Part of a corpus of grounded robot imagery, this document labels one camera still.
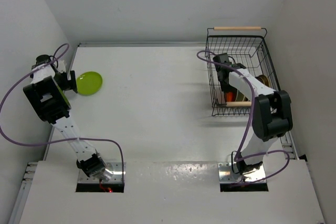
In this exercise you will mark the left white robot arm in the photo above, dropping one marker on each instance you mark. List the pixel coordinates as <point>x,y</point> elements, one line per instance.
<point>46,95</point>

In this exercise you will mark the green plate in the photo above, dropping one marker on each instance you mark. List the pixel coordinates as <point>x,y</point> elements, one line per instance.
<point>89,83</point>

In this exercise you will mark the cream plate with flowers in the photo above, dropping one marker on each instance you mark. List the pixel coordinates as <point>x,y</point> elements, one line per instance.
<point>244,98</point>

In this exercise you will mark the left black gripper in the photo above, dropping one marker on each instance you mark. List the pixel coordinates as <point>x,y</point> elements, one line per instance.
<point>68,84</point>

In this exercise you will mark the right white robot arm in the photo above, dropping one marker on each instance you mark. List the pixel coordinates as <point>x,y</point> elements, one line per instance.
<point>270,118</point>

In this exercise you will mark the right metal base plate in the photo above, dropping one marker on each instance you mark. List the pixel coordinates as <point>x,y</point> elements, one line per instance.
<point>228,173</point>

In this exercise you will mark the yellow patterned plate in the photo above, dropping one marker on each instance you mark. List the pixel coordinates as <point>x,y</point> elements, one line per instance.
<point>263,79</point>

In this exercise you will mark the blue patterned plate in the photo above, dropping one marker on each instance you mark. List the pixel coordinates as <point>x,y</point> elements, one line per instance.
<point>239,96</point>

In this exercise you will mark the metal base plate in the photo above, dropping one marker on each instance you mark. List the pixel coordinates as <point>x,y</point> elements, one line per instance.
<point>228,173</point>
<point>112,175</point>

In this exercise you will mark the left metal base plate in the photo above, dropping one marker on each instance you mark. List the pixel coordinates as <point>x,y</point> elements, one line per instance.
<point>112,175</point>

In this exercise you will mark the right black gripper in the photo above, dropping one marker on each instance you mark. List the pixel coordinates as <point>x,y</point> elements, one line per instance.
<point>226,89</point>

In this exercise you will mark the orange plate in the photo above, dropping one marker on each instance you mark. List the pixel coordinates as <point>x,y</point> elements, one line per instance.
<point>230,96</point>

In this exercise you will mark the black wire dish rack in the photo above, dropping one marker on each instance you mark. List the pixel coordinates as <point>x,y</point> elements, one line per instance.
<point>249,49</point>

